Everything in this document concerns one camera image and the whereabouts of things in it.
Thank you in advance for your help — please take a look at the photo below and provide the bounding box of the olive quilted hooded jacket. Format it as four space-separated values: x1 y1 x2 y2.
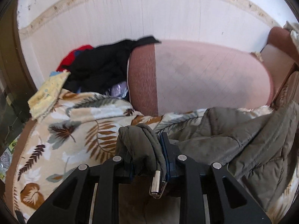
115 102 298 211

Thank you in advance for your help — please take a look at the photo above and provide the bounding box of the brown woven bed cover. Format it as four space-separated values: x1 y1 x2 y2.
4 119 36 212

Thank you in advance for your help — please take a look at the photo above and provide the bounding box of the cream leaf-pattern fleece blanket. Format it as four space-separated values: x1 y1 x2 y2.
10 91 299 224

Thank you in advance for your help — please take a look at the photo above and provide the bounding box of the colourful floor mat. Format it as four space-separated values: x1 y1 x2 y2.
0 135 20 183

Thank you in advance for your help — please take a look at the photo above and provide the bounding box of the yellow patterned cloth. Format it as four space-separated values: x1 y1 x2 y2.
27 70 70 120

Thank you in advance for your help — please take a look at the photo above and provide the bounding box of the purple patterned item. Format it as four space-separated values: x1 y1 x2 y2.
110 81 128 99

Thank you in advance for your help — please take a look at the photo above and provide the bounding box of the striped floral quilted bedding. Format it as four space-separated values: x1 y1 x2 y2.
273 71 299 110

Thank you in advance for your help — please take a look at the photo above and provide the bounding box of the wooden stained-glass door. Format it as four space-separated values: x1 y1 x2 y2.
1 0 36 152

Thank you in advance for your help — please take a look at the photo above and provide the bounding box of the black garment pile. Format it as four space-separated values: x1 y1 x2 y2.
63 36 160 94

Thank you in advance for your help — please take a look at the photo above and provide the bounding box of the pink quilted bolster pillow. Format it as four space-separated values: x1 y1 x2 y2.
127 41 274 116

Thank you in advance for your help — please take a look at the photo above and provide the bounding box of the red garment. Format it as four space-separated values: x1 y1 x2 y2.
56 45 94 72

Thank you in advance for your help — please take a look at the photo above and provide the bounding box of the white crumpled cloth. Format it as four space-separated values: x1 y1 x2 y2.
283 21 299 50

